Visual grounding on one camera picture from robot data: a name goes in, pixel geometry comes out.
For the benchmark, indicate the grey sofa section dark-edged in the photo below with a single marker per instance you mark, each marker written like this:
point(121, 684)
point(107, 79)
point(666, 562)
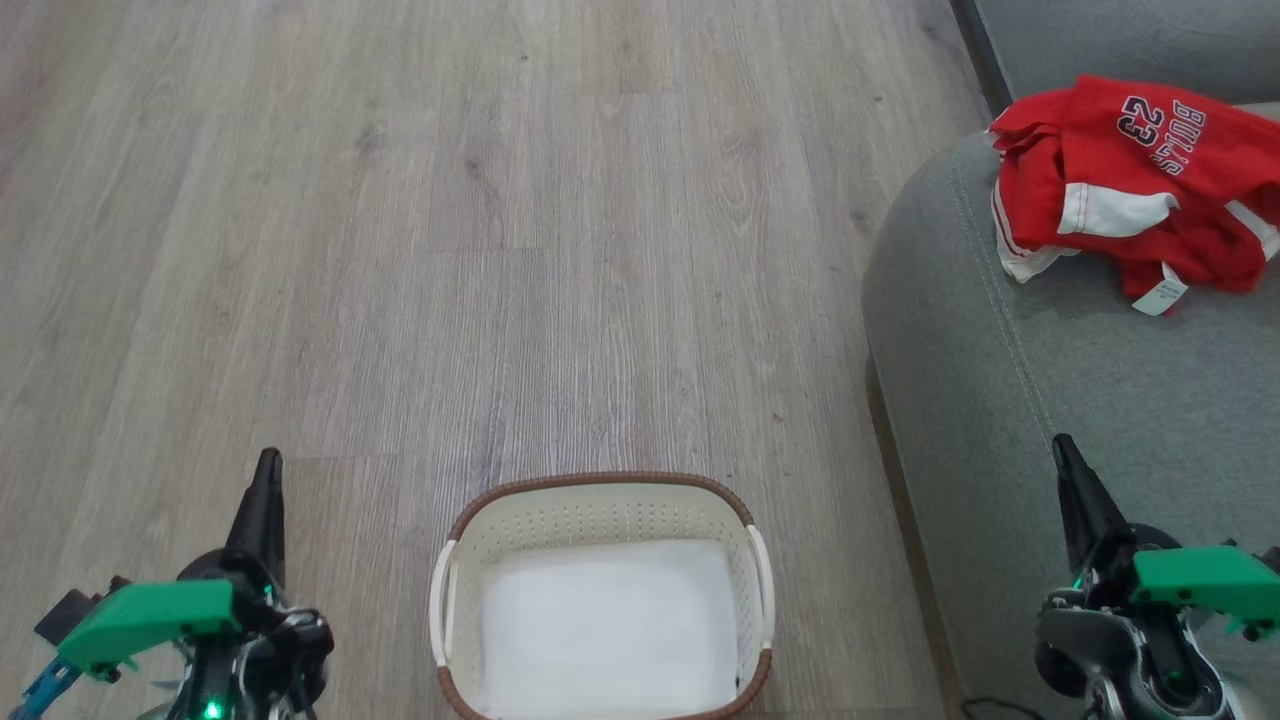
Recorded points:
point(1100, 40)

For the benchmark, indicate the grey sofa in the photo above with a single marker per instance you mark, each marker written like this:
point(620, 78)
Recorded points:
point(1000, 400)

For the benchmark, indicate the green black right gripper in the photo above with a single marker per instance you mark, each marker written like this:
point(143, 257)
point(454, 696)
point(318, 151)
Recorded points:
point(1210, 585)

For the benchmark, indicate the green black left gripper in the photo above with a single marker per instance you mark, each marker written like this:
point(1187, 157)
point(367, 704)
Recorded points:
point(150, 615)

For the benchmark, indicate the red white basketball jersey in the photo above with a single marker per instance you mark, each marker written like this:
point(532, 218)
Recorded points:
point(1100, 150)

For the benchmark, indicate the cream laundry basket brown rim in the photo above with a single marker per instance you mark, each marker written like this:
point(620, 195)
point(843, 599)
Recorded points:
point(600, 505)

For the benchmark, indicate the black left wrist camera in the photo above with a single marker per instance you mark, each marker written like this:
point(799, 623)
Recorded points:
point(70, 612)

